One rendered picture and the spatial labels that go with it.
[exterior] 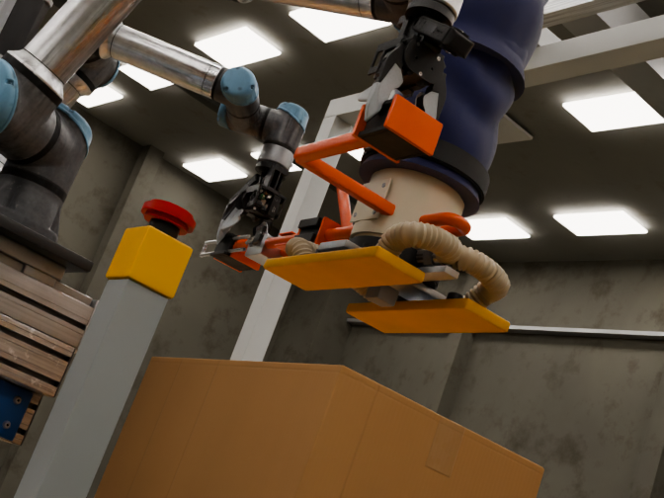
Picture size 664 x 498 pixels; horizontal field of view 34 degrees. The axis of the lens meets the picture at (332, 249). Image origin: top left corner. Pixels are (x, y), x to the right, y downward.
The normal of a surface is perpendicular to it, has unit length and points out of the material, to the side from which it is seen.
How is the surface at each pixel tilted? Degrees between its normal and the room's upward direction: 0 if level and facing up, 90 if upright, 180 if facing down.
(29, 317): 90
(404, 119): 90
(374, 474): 90
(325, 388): 90
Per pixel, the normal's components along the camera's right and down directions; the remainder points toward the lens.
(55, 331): 0.62, -0.02
